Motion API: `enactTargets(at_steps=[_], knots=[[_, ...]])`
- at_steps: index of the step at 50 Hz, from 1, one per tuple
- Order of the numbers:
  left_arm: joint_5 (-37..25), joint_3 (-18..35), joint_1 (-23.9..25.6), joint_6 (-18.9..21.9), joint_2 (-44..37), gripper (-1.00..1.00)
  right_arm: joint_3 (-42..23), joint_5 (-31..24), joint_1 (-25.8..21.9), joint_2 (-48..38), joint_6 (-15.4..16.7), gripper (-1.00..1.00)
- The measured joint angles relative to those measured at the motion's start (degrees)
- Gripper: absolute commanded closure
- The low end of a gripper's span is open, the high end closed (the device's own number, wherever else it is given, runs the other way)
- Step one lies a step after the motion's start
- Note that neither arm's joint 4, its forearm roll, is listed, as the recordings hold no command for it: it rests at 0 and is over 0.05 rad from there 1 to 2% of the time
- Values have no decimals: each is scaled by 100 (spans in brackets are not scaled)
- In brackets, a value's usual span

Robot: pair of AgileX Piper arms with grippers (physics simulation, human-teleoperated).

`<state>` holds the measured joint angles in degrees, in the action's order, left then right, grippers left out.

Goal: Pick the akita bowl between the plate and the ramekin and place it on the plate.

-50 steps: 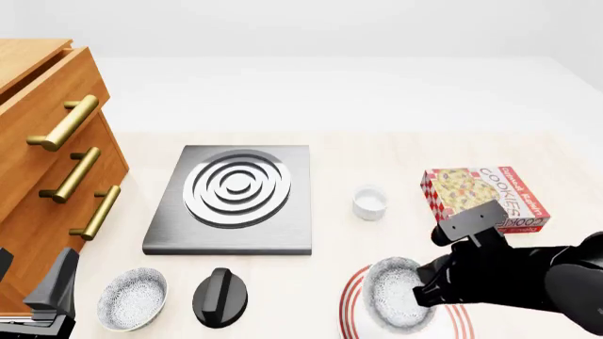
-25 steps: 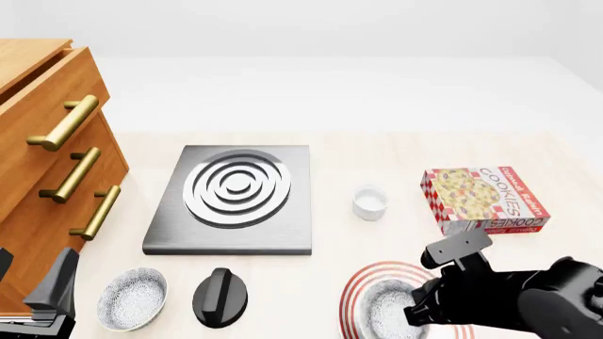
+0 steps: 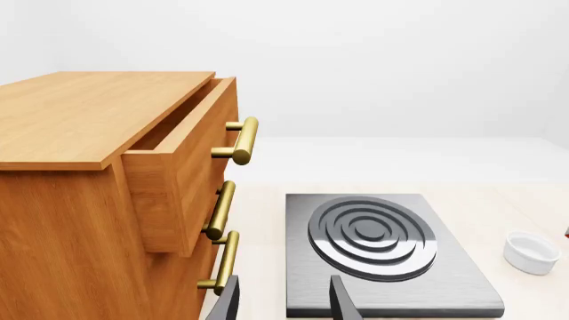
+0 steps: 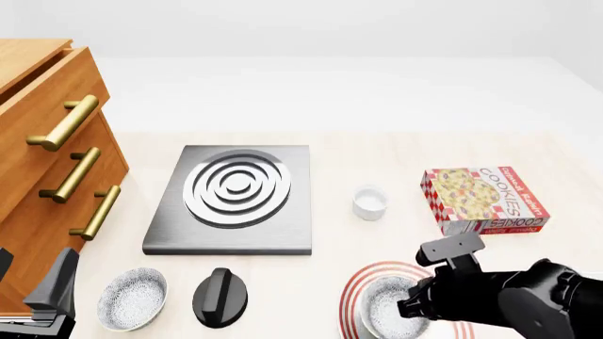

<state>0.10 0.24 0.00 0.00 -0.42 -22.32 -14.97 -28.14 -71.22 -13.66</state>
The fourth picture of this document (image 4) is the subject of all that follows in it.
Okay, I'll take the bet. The red cookies box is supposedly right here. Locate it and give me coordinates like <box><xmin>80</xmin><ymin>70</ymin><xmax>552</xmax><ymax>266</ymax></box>
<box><xmin>420</xmin><ymin>165</ymin><xmax>551</xmax><ymax>237</ymax></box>

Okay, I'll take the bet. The flat stove plate with rings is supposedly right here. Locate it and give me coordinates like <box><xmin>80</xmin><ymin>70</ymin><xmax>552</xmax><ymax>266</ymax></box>
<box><xmin>142</xmin><ymin>144</ymin><xmax>313</xmax><ymax>256</ymax></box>

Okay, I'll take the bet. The wooden cabinet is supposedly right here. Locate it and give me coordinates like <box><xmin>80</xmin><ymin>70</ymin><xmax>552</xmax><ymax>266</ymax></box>
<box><xmin>0</xmin><ymin>37</ymin><xmax>131</xmax><ymax>315</ymax></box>

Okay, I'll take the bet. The round black stove knob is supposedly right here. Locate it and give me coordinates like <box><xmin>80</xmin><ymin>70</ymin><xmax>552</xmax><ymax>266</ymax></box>
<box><xmin>191</xmin><ymin>266</ymin><xmax>249</xmax><ymax>329</ymax></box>

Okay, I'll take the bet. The brass drawer handle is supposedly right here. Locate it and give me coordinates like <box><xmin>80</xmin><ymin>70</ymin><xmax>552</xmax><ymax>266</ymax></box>
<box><xmin>69</xmin><ymin>185</ymin><xmax>122</xmax><ymax>242</ymax></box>
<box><xmin>25</xmin><ymin>93</ymin><xmax>100</xmax><ymax>153</ymax></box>
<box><xmin>39</xmin><ymin>147</ymin><xmax>103</xmax><ymax>204</ymax></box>

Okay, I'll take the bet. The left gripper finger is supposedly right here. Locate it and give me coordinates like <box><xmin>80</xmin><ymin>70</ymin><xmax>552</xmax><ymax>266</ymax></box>
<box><xmin>0</xmin><ymin>246</ymin><xmax>14</xmax><ymax>283</ymax></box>
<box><xmin>23</xmin><ymin>246</ymin><xmax>80</xmax><ymax>319</ymax></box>

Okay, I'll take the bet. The white plate with red rings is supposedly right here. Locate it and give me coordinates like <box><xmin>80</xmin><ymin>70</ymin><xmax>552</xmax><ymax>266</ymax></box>
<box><xmin>337</xmin><ymin>260</ymin><xmax>475</xmax><ymax>339</ymax></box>

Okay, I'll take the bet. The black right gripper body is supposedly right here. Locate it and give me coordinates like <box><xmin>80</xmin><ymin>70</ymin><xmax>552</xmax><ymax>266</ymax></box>
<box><xmin>397</xmin><ymin>277</ymin><xmax>456</xmax><ymax>322</ymax></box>

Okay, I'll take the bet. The wooden drawer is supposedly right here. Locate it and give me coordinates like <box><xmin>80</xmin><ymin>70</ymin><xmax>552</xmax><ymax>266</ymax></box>
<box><xmin>0</xmin><ymin>46</ymin><xmax>112</xmax><ymax>224</ymax></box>
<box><xmin>0</xmin><ymin>110</ymin><xmax>119</xmax><ymax>273</ymax></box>
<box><xmin>0</xmin><ymin>140</ymin><xmax>131</xmax><ymax>315</ymax></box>

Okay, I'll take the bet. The small white ramekin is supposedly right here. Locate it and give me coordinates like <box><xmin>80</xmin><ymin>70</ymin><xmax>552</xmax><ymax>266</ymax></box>
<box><xmin>351</xmin><ymin>184</ymin><xmax>388</xmax><ymax>222</ymax></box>

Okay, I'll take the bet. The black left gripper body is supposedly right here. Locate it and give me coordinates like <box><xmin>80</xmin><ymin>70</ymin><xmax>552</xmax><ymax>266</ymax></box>
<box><xmin>0</xmin><ymin>310</ymin><xmax>76</xmax><ymax>339</ymax></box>

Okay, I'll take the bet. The patterned black white bowl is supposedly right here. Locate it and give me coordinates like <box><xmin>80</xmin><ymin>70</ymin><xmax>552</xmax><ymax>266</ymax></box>
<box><xmin>360</xmin><ymin>274</ymin><xmax>432</xmax><ymax>339</ymax></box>
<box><xmin>96</xmin><ymin>266</ymin><xmax>169</xmax><ymax>332</ymax></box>

